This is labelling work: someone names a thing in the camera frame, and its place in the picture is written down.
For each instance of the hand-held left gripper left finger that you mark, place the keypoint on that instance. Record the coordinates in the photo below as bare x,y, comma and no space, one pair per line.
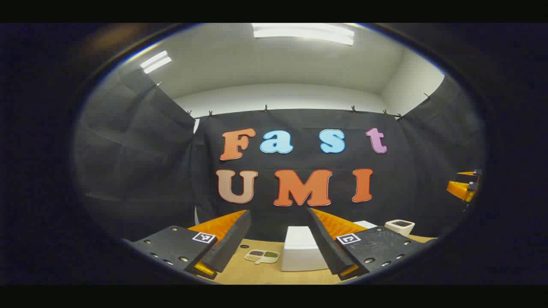
231,239

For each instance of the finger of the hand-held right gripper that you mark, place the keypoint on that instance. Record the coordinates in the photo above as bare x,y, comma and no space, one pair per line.
470,173
460,189

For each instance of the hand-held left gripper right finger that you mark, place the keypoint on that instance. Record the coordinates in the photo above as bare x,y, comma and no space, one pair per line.
327,239

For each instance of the white microwave oven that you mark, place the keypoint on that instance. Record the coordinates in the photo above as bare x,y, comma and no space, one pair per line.
299,252

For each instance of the divided white sauce dish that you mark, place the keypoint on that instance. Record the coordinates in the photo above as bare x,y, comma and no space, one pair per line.
262,256

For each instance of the black backdrop cloth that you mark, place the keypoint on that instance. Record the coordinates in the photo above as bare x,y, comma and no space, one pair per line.
428,149

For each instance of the white toaster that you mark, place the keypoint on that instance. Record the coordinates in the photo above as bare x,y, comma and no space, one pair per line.
399,226

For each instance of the long ceiling light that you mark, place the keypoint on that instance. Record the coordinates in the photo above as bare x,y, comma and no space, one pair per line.
304,33
156,61

